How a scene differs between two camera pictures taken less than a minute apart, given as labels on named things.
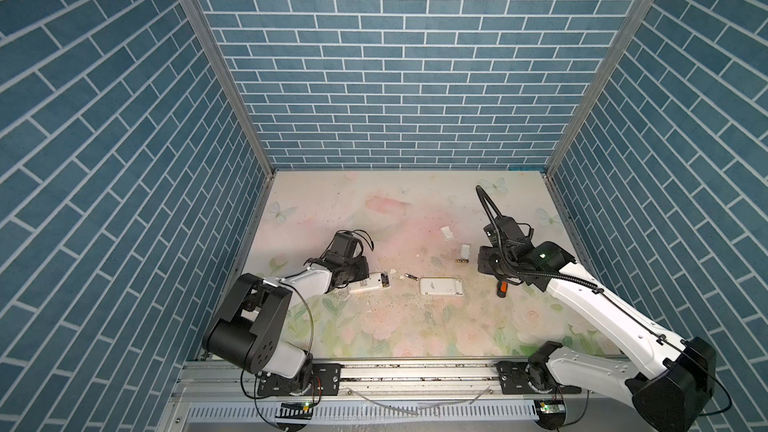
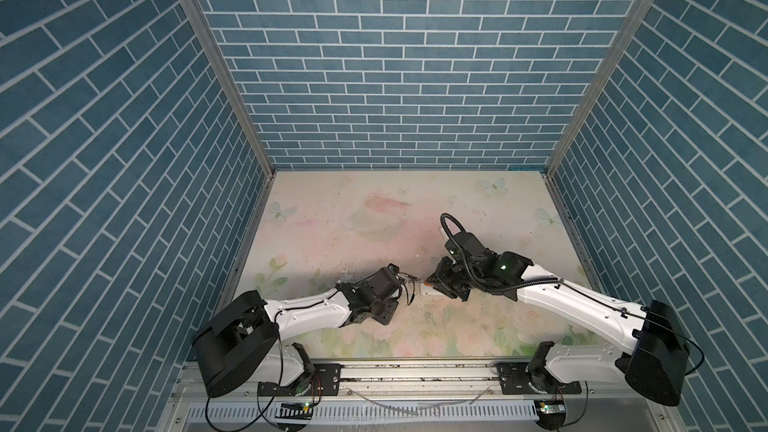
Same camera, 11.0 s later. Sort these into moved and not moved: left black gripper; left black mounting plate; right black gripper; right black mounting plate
Moved: left black gripper; right black gripper
Not moved: right black mounting plate; left black mounting plate
